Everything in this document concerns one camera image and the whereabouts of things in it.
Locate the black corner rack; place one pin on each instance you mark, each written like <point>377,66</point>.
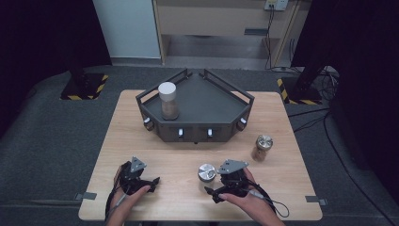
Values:
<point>204,103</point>

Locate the person's left hand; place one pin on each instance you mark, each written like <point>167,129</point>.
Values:
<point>128,199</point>

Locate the black stand with striped base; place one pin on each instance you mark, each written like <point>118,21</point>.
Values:
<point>302,91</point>
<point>83,86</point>

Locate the person's right hand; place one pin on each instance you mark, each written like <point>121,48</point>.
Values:
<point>254,205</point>

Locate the grey cabinet label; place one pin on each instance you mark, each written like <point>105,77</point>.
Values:
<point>256,32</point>

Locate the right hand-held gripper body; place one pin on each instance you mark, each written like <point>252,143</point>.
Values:
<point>233,180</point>

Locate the white-lid glass spice jar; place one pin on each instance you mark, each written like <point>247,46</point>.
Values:
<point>168,94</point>

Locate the white panel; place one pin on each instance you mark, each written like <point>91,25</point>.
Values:
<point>127,28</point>

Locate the wall power socket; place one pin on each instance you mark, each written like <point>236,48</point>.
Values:
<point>276,4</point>

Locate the silver-lid glass spice jar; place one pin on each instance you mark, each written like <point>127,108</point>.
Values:
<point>206,172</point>

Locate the dark curtain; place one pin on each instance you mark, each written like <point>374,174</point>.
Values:
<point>37,37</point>
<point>363,62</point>

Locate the grey tape strip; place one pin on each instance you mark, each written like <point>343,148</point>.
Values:
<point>316,200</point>
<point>86,196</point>

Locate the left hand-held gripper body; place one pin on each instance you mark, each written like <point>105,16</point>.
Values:
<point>131,180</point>

